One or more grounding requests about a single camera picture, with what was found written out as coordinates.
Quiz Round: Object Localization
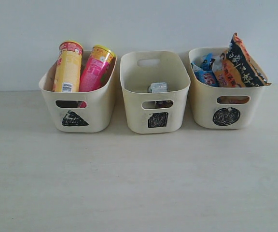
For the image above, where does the cream bin with triangle mark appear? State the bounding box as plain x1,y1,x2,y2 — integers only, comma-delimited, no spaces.
39,58,116,133

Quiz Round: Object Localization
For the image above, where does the cream bin with circle mark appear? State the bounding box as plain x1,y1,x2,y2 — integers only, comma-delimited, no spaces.
188,47,266,129

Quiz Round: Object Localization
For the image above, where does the blue white milk carton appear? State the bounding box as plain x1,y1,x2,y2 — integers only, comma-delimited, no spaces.
148,82,168,93

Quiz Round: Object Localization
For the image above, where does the orange instant noodle bag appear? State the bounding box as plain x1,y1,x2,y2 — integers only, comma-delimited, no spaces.
211,33,271,87

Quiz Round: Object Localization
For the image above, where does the yellow chips can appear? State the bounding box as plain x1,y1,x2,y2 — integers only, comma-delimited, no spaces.
53,40,83,93

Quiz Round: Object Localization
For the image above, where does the pink chips can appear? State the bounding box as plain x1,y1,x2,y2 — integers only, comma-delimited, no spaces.
79,44,115,92

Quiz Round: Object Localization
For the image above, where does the cream bin with square mark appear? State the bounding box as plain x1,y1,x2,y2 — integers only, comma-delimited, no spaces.
120,51,191,134

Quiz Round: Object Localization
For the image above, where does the blue instant noodle bag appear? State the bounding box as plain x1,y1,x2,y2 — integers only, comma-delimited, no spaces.
191,53,219,87

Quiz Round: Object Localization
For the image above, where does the dark purple box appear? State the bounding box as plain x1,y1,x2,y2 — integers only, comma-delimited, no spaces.
155,100,173,109

